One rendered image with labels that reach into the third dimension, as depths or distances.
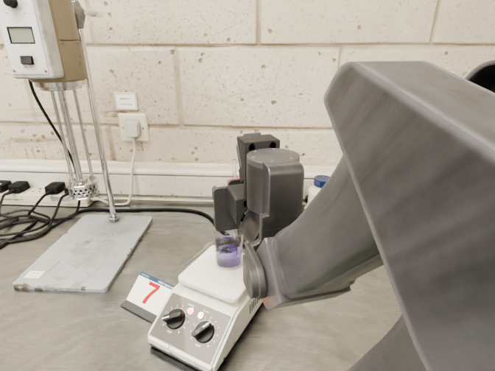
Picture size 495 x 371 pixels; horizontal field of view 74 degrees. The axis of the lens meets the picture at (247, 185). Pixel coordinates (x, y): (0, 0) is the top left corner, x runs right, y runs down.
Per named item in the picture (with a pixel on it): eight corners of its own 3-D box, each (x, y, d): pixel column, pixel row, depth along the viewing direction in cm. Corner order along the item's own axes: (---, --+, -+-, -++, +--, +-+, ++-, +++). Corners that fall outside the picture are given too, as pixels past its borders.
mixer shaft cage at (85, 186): (91, 201, 72) (66, 82, 62) (62, 200, 73) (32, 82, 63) (105, 188, 79) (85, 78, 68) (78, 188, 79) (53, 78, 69)
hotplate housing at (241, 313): (213, 382, 49) (211, 343, 46) (146, 347, 54) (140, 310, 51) (274, 290, 67) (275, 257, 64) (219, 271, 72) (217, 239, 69)
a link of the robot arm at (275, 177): (225, 151, 37) (253, 191, 26) (297, 146, 39) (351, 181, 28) (227, 241, 41) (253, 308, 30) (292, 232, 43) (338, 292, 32)
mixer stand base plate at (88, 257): (106, 293, 66) (104, 288, 66) (10, 288, 67) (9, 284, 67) (154, 218, 93) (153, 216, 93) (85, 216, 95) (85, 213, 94)
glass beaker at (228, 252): (211, 272, 59) (209, 233, 56) (217, 254, 64) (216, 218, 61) (244, 274, 58) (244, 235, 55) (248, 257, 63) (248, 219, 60)
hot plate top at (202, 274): (235, 305, 52) (235, 301, 52) (175, 282, 57) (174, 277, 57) (267, 263, 62) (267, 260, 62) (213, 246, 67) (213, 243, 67)
